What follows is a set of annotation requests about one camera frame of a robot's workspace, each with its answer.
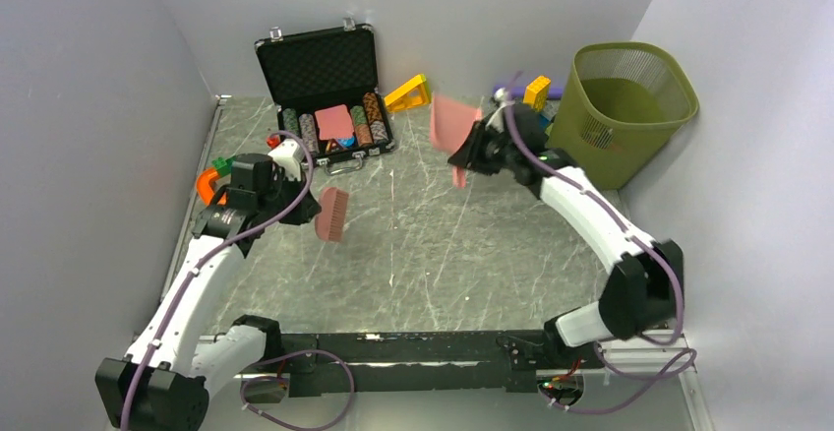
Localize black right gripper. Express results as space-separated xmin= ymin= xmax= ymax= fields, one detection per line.
xmin=449 ymin=121 xmax=518 ymax=177

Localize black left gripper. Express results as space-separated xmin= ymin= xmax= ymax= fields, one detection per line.
xmin=258 ymin=169 xmax=321 ymax=225

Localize pink dustpan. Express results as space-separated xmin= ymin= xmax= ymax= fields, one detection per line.
xmin=430 ymin=92 xmax=482 ymax=157

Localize pink hand brush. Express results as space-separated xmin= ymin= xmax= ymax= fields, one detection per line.
xmin=315 ymin=187 xmax=349 ymax=242

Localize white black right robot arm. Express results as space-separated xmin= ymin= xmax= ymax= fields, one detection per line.
xmin=431 ymin=102 xmax=685 ymax=368

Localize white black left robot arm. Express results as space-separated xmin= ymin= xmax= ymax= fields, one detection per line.
xmin=94 ymin=147 xmax=321 ymax=430

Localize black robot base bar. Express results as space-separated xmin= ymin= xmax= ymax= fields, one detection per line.
xmin=243 ymin=330 xmax=602 ymax=398

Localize purple cylinder toy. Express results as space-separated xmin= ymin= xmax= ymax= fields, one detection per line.
xmin=493 ymin=84 xmax=564 ymax=100

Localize green blue building blocks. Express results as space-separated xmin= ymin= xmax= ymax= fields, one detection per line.
xmin=211 ymin=156 xmax=234 ymax=178

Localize yellow building block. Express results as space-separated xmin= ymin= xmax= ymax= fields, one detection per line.
xmin=522 ymin=75 xmax=552 ymax=111

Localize grey building baseplate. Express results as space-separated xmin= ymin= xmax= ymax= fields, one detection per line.
xmin=539 ymin=99 xmax=561 ymax=136

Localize pink card in case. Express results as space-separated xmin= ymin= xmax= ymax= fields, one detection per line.
xmin=314 ymin=104 xmax=354 ymax=141

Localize orange horseshoe toy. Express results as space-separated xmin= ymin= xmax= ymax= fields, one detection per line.
xmin=195 ymin=167 xmax=228 ymax=206

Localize yellow triangular block toy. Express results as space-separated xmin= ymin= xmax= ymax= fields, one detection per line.
xmin=384 ymin=74 xmax=432 ymax=113

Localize black poker chip case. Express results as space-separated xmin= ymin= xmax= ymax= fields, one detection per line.
xmin=254 ymin=18 xmax=397 ymax=175

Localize olive green waste basket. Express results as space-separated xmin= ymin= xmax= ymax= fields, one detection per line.
xmin=547 ymin=41 xmax=699 ymax=190

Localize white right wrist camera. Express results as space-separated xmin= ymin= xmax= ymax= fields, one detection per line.
xmin=485 ymin=87 xmax=514 ymax=133

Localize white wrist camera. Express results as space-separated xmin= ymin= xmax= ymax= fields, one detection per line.
xmin=485 ymin=87 xmax=514 ymax=133
xmin=268 ymin=139 xmax=306 ymax=181

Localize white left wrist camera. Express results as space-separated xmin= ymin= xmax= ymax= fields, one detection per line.
xmin=268 ymin=139 xmax=306 ymax=181

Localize aluminium frame rail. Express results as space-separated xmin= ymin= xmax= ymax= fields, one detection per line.
xmin=591 ymin=331 xmax=697 ymax=382

